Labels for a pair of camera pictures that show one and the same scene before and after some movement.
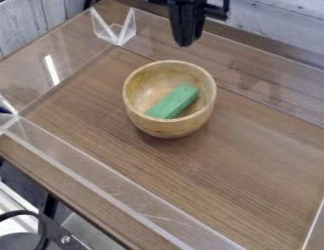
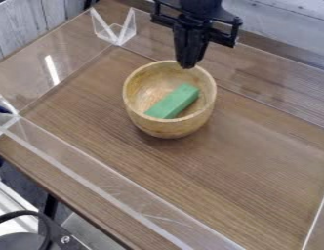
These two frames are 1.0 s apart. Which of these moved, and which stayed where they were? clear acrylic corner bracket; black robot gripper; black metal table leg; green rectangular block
Moved: black robot gripper
Stayed: green rectangular block; clear acrylic corner bracket; black metal table leg
